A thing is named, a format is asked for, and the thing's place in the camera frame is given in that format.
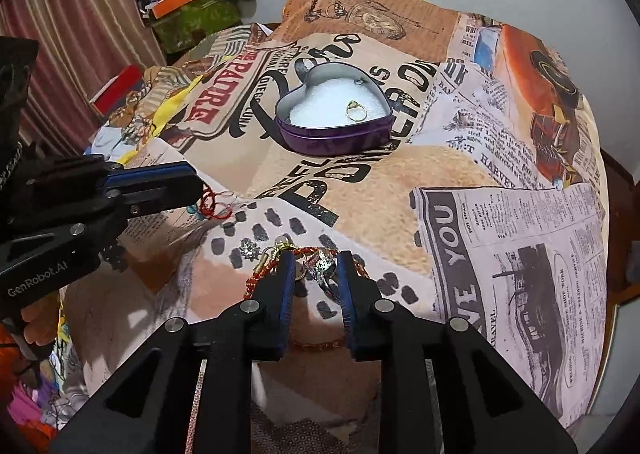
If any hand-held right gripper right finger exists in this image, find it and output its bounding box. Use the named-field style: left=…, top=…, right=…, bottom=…
left=336, top=250, right=579, bottom=454

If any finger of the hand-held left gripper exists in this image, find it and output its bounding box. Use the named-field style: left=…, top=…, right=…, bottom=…
left=106, top=181, right=205, bottom=221
left=104, top=161, right=202, bottom=193

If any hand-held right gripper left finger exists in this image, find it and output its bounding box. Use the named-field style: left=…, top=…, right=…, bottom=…
left=50, top=252, right=297, bottom=454

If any silver stone ring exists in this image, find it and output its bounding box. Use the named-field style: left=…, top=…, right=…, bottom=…
left=304, top=252, right=342, bottom=295

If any red thread bracelet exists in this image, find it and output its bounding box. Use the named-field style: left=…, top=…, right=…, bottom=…
left=187, top=188, right=234, bottom=221

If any orange beaded necklace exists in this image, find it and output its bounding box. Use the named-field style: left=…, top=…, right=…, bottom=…
left=244, top=240, right=372, bottom=352

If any purple heart-shaped tin box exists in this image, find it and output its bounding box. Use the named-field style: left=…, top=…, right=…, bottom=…
left=273, top=62, right=392, bottom=157

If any person's left hand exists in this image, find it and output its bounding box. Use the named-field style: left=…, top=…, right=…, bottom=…
left=20, top=291, right=63, bottom=361

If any red flat box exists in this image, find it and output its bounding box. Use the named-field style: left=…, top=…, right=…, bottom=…
left=89, top=64, right=147, bottom=117

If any green patterned box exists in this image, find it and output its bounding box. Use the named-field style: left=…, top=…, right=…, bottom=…
left=149, top=0, right=245, bottom=55

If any striped curtain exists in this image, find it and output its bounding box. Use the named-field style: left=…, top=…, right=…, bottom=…
left=0, top=0, right=167, bottom=162

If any printed newspaper-pattern blanket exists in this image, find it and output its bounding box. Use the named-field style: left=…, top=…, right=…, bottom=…
left=60, top=0, right=610, bottom=454

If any orange box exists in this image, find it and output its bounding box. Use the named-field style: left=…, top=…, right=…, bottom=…
left=149, top=0, right=202, bottom=20

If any colourful cloth pile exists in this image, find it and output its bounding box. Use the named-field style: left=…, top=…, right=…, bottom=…
left=0, top=301, right=93, bottom=440

